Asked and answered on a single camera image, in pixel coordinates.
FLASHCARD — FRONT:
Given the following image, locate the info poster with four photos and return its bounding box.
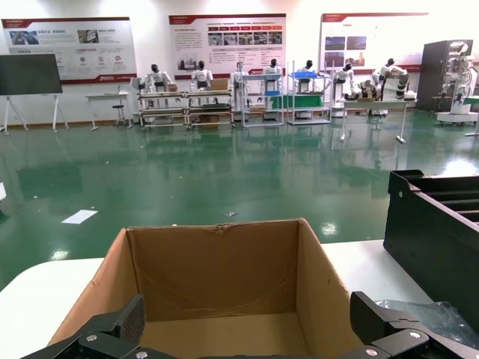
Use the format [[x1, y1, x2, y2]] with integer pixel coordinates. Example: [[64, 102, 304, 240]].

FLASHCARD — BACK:
[[320, 13, 430, 74]]

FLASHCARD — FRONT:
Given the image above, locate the grey antistatic bag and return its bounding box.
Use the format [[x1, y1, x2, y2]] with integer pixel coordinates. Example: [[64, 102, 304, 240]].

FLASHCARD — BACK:
[[373, 298, 479, 351]]

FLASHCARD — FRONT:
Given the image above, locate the white floor paper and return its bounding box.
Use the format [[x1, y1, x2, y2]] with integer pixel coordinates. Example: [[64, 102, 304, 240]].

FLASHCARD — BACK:
[[61, 209, 100, 225]]

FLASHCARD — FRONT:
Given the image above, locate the small white table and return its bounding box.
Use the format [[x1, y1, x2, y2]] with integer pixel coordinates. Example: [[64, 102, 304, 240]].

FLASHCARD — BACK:
[[85, 92, 130, 132]]

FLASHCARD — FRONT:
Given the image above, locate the metal tube workbench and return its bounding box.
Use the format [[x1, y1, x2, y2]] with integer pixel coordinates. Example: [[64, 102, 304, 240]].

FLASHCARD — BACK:
[[137, 90, 189, 130], [186, 88, 236, 130]]

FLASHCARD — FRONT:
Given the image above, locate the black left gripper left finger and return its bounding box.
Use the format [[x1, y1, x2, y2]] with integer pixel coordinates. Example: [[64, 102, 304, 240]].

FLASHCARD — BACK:
[[20, 293, 165, 359]]

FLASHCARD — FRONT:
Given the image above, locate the brown cardboard box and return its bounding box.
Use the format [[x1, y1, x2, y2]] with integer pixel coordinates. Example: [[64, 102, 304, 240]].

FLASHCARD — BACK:
[[46, 218, 367, 359]]

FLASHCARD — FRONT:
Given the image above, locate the black slotted container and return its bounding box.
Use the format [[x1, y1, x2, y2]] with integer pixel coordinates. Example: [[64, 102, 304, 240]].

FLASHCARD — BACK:
[[383, 169, 479, 321]]

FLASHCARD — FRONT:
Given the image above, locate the white shelf rack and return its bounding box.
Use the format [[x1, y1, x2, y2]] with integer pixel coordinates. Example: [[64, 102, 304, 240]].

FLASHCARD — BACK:
[[240, 73, 286, 128], [286, 59, 333, 126]]

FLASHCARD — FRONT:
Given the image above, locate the info poster with photo row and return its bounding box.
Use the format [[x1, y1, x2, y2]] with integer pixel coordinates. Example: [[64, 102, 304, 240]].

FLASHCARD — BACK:
[[168, 13, 288, 81]]

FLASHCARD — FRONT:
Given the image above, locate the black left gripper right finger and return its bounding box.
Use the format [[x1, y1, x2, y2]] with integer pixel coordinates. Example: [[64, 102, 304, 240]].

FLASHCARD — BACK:
[[336, 291, 479, 359]]

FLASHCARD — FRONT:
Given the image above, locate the black stool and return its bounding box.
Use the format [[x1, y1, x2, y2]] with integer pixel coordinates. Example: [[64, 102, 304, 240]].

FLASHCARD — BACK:
[[112, 104, 127, 129]]

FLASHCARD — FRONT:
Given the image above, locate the info poster with round icons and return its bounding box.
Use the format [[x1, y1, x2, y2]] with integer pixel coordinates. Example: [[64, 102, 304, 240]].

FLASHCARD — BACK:
[[1, 16, 138, 86]]

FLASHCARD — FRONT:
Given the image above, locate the black cabinet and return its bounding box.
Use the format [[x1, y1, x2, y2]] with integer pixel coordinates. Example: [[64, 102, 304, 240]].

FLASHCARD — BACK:
[[416, 40, 452, 112]]

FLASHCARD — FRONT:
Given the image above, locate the black screen on stand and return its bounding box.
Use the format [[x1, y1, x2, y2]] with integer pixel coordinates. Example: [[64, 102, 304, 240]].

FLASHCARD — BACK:
[[0, 53, 70, 134]]

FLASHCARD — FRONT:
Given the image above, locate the white robot on mobile base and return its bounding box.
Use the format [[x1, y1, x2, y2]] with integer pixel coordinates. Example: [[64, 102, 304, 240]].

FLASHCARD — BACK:
[[436, 39, 479, 127]]

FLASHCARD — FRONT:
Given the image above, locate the long white table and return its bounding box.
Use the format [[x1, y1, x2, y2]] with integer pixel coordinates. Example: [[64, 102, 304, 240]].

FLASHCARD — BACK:
[[338, 97, 418, 145]]

